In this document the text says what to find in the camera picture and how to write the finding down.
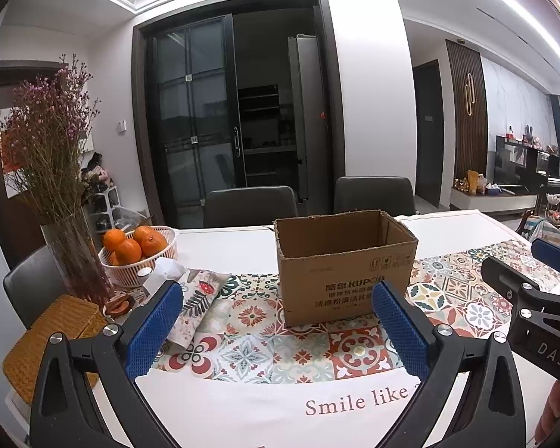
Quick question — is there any white TV cabinet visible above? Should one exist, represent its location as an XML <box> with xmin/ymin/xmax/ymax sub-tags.
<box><xmin>450</xmin><ymin>187</ymin><xmax>542</xmax><ymax>218</ymax></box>

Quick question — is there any small snack dish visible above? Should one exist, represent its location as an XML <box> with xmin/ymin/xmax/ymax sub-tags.
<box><xmin>103</xmin><ymin>292</ymin><xmax>136</xmax><ymax>320</ymax></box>

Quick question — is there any woven yellow box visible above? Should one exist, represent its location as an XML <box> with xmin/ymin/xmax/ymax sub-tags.
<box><xmin>2</xmin><ymin>294</ymin><xmax>108</xmax><ymax>404</ymax></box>

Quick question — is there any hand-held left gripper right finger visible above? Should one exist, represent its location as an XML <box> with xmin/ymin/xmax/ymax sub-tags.
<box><xmin>372</xmin><ymin>281</ymin><xmax>527</xmax><ymax>448</ymax></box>

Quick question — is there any dried purple flower bunch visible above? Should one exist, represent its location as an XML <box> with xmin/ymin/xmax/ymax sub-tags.
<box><xmin>0</xmin><ymin>53</ymin><xmax>101</xmax><ymax>225</ymax></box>

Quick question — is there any dark sliding glass door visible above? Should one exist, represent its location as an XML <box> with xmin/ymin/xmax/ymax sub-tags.
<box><xmin>133</xmin><ymin>0</ymin><xmax>346</xmax><ymax>229</ymax></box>

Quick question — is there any white plastic fruit basket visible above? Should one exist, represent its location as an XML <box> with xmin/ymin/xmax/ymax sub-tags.
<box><xmin>98</xmin><ymin>225</ymin><xmax>179</xmax><ymax>287</ymax></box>

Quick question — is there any orange fruit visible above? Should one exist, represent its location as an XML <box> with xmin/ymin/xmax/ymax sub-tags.
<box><xmin>103</xmin><ymin>228</ymin><xmax>128</xmax><ymax>252</ymax></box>
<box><xmin>116</xmin><ymin>239</ymin><xmax>143</xmax><ymax>267</ymax></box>
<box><xmin>133</xmin><ymin>225</ymin><xmax>169</xmax><ymax>257</ymax></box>

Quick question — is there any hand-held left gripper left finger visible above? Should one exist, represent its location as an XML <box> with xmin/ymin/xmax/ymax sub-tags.
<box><xmin>28</xmin><ymin>279</ymin><xmax>184</xmax><ymax>448</ymax></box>

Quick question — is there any brown wooden door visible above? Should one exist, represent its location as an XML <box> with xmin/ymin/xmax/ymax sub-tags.
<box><xmin>0</xmin><ymin>63</ymin><xmax>68</xmax><ymax>267</ymax></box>

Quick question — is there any patterned tile-print table mat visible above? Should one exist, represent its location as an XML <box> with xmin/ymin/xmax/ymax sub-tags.
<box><xmin>152</xmin><ymin>238</ymin><xmax>560</xmax><ymax>448</ymax></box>

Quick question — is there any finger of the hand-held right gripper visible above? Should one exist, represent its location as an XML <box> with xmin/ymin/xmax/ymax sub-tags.
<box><xmin>480</xmin><ymin>256</ymin><xmax>542</xmax><ymax>309</ymax></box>
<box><xmin>531</xmin><ymin>238</ymin><xmax>560</xmax><ymax>277</ymax></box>

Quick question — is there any white shoe rack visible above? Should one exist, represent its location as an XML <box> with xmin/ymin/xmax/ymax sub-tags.
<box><xmin>86</xmin><ymin>186</ymin><xmax>119</xmax><ymax>234</ymax></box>

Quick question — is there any dark interior door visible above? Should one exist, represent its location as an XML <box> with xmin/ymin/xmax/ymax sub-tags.
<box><xmin>413</xmin><ymin>60</ymin><xmax>445</xmax><ymax>208</ymax></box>

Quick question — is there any black television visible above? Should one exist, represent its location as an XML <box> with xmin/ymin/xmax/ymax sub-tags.
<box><xmin>495</xmin><ymin>135</ymin><xmax>549</xmax><ymax>192</ymax></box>

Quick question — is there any glass vase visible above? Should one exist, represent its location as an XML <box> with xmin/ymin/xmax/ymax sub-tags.
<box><xmin>41</xmin><ymin>215</ymin><xmax>115</xmax><ymax>309</ymax></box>

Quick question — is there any floral tissue box cover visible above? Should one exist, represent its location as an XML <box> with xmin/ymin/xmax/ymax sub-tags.
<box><xmin>142</xmin><ymin>259</ymin><xmax>234</xmax><ymax>348</ymax></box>

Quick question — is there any brown cardboard box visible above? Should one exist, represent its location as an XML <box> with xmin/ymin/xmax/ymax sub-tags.
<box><xmin>273</xmin><ymin>210</ymin><xmax>418</xmax><ymax>328</ymax></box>

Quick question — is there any wooden slat wall panel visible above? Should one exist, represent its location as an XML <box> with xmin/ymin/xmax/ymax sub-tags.
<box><xmin>445</xmin><ymin>40</ymin><xmax>488</xmax><ymax>192</ymax></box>

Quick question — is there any grey refrigerator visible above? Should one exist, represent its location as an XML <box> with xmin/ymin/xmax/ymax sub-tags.
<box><xmin>288</xmin><ymin>34</ymin><xmax>330</xmax><ymax>203</ymax></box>

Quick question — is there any grey dining chair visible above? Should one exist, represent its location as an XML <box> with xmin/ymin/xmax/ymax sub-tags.
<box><xmin>204</xmin><ymin>186</ymin><xmax>299</xmax><ymax>228</ymax></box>
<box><xmin>333</xmin><ymin>176</ymin><xmax>416</xmax><ymax>218</ymax></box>
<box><xmin>3</xmin><ymin>245</ymin><xmax>66</xmax><ymax>330</ymax></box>

